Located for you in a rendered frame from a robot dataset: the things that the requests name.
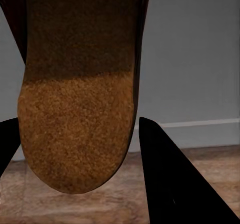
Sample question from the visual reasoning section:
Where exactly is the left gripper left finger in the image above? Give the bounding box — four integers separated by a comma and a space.
0, 117, 21, 177

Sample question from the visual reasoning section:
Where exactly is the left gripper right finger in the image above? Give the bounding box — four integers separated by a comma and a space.
138, 117, 240, 224

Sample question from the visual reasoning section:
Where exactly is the sandal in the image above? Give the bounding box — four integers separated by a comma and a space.
0, 0, 149, 194

